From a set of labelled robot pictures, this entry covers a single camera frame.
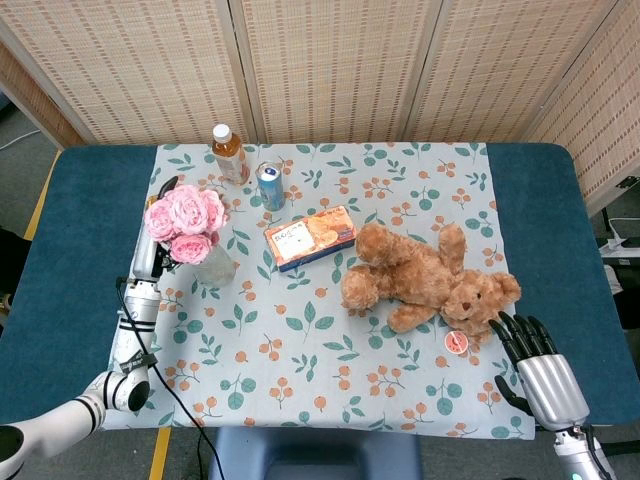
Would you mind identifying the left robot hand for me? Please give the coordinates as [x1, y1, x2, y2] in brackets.
[130, 175, 182, 286]

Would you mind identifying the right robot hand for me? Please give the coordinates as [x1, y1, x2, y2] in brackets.
[488, 310, 591, 431]

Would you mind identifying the pink artificial rose bouquet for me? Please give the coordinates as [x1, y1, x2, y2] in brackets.
[144, 184, 229, 266]

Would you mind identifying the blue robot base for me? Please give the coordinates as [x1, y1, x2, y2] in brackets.
[208, 427, 424, 480]

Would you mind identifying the clear glass cup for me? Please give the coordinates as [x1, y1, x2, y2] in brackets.
[191, 232, 237, 289]

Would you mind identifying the small orange round tag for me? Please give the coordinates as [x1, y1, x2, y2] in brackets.
[444, 330, 468, 356]

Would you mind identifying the amber tea bottle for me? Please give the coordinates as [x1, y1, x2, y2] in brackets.
[211, 124, 251, 187]

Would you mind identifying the blue drink can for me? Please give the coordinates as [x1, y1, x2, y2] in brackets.
[255, 160, 287, 212]

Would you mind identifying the orange cookie box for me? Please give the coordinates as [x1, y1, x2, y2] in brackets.
[263, 205, 358, 274]

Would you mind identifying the brown teddy bear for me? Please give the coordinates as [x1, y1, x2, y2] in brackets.
[340, 221, 522, 345]

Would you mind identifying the floral patterned tablecloth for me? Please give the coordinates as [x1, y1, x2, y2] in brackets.
[93, 142, 537, 442]

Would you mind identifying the bamboo folding screen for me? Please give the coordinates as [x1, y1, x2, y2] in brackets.
[0, 0, 640, 216]

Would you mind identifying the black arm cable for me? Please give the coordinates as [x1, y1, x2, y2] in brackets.
[114, 276, 221, 480]

